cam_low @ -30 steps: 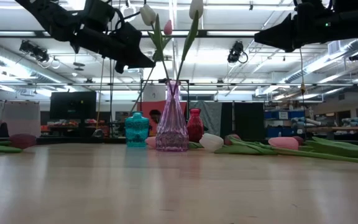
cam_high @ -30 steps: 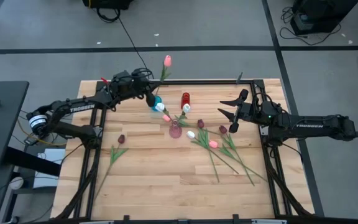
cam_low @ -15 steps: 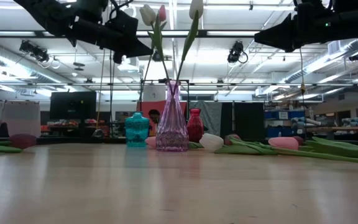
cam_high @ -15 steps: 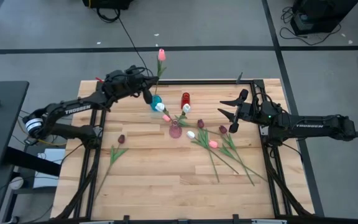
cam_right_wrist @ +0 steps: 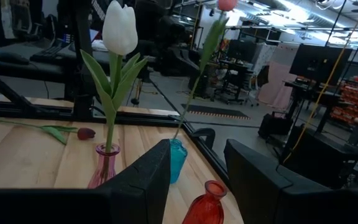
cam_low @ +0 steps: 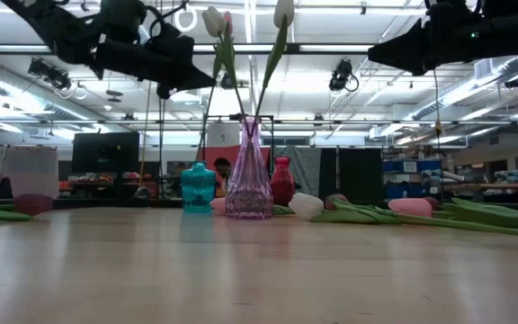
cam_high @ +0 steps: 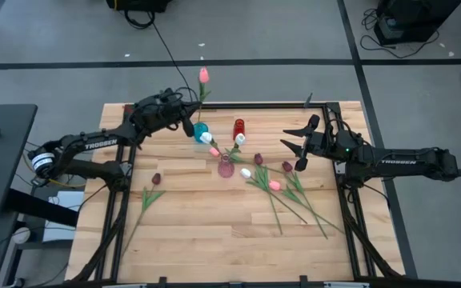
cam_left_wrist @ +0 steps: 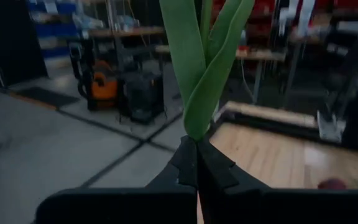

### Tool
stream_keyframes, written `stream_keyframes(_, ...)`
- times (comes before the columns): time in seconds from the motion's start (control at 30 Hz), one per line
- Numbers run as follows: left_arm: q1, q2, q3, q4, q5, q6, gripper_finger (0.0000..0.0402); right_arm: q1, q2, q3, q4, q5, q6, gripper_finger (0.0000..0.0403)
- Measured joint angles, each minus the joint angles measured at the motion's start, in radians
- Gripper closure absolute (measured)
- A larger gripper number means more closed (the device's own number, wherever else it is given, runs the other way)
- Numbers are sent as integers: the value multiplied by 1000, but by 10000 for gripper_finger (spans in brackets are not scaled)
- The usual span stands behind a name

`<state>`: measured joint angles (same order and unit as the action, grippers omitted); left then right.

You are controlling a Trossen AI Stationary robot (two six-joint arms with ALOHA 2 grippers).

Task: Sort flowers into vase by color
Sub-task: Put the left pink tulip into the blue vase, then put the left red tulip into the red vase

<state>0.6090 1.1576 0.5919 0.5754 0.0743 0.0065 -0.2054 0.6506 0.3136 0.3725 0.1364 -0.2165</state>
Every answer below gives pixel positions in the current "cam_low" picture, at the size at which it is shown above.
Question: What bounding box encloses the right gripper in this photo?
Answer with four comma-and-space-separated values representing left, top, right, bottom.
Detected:
367, 0, 486, 77

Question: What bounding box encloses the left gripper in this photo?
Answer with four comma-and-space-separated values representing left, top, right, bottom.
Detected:
91, 21, 218, 101

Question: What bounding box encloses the white artificial tulip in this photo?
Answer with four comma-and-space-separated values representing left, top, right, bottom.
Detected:
252, 0, 296, 131
288, 192, 518, 239
201, 5, 249, 131

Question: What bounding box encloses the dark red artificial tulip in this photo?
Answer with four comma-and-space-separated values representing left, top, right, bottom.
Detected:
0, 193, 55, 222
324, 193, 422, 224
423, 196, 518, 218

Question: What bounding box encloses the teal glass vase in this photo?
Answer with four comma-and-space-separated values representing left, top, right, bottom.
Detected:
180, 161, 218, 214

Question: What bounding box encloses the pink ribbed glass vase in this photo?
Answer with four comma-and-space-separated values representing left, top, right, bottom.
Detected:
224, 115, 274, 221

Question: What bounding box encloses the red glass vase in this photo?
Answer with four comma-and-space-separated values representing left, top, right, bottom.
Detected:
270, 157, 296, 208

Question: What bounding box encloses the red partition panel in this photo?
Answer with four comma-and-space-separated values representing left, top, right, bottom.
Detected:
198, 146, 272, 177

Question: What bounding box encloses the person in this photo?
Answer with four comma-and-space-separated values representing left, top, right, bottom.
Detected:
212, 157, 233, 198

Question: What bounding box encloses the black monitor screen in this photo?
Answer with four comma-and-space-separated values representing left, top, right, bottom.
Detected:
71, 131, 140, 176

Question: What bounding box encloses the blue storage shelf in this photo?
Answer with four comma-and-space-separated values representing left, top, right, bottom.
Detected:
381, 157, 443, 201

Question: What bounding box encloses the black partition panel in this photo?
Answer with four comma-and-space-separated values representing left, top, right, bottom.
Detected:
319, 147, 384, 205

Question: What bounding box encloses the grey curtain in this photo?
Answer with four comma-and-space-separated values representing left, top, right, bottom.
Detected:
271, 146, 323, 197

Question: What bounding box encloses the white board panel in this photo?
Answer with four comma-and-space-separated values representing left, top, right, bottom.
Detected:
0, 144, 59, 198

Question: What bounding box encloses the black hanging cable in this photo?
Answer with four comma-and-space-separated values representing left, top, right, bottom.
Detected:
156, 96, 165, 202

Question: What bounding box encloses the white hanging ring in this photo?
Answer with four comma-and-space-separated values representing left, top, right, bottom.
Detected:
174, 5, 199, 34

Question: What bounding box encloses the black ceiling camera with cable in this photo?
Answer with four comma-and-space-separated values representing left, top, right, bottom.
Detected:
328, 58, 361, 94

